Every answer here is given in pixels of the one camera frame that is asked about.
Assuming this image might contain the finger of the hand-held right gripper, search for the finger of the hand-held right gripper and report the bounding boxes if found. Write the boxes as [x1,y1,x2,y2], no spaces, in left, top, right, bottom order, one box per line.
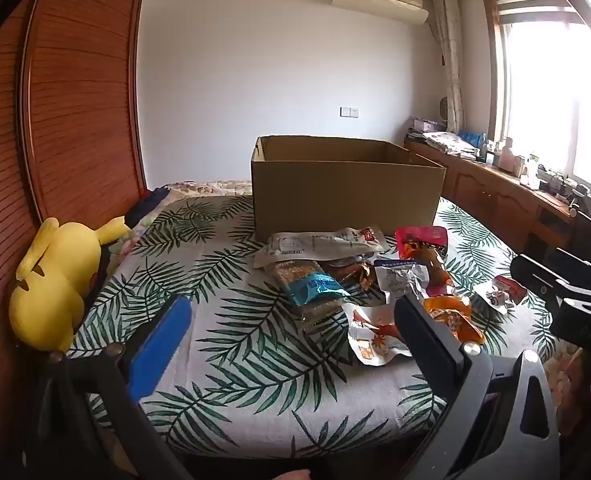
[549,297,591,345]
[509,254,583,298]

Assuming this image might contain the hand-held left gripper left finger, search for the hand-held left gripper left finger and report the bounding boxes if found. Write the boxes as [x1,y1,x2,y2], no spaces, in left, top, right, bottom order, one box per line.
[20,294,194,480]

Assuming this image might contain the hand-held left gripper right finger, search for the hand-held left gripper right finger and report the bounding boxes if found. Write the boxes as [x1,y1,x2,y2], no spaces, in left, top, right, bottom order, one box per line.
[394,292,562,480]

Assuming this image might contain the grey snack packet red label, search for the grey snack packet red label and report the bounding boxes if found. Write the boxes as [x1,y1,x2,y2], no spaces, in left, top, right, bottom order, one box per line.
[253,226,391,269]

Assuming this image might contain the brown cardboard box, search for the brown cardboard box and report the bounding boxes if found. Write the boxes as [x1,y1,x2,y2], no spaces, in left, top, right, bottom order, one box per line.
[250,136,447,242]

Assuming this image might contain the small red white snack packet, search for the small red white snack packet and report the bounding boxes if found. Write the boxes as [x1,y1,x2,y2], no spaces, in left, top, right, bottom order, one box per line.
[474,275,529,315]

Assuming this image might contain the white snack packet orange print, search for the white snack packet orange print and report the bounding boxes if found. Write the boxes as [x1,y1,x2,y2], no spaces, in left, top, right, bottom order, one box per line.
[342,302,415,366]

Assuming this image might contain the silver white crumpled snack packet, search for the silver white crumpled snack packet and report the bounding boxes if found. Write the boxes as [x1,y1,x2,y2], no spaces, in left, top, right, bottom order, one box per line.
[374,259,430,305]

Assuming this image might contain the brown meat snack packet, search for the brown meat snack packet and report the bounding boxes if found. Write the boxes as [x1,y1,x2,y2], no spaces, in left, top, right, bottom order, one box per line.
[414,246,457,297]

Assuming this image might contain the leaf print bedsheet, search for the leaf print bedsheet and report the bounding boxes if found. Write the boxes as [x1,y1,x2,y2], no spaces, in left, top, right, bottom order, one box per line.
[65,194,563,461]

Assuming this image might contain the brown gold snack packet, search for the brown gold snack packet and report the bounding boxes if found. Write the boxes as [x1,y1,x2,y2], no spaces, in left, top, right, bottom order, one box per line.
[328,256,377,292]

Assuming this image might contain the pink red snack packet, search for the pink red snack packet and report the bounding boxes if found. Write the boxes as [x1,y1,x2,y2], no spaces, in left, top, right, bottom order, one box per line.
[394,226,449,262]

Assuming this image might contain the wooden side cabinet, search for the wooden side cabinet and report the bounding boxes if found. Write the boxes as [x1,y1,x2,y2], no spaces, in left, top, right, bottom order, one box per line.
[404,139,591,263]

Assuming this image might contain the white bottle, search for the white bottle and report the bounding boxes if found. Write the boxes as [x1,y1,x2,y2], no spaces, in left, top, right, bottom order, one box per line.
[522,156,542,187]

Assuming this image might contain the clear cracker packet teal label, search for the clear cracker packet teal label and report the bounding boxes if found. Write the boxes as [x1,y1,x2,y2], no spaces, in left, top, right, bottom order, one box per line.
[274,259,352,332]

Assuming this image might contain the pink container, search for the pink container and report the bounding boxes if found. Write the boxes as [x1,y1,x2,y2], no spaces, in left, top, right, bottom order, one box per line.
[497,149,525,177]

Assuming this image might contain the yellow plush toy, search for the yellow plush toy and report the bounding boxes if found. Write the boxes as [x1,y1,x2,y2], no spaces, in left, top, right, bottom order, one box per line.
[9,216,132,353]

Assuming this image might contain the dark clothes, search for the dark clothes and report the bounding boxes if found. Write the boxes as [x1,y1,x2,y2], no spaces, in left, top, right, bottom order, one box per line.
[124,186,172,227]

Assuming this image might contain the blue packs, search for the blue packs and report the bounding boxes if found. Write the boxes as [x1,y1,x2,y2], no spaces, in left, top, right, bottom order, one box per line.
[458,129,487,149]

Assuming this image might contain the folded printed cloth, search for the folded printed cloth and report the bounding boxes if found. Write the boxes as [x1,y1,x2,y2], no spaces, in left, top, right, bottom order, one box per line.
[422,130,480,159]

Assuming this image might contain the floral bed quilt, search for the floral bed quilt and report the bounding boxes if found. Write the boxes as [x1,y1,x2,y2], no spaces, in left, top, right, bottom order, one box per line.
[164,180,254,198]

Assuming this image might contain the window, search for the window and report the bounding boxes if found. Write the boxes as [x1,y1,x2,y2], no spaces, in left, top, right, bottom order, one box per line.
[481,0,591,198]

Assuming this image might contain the purple box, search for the purple box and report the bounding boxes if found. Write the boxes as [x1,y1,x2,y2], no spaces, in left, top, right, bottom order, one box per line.
[408,115,449,134]

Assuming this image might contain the patterned curtain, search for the patterned curtain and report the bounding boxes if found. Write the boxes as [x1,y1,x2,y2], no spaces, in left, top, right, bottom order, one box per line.
[430,0,465,135]

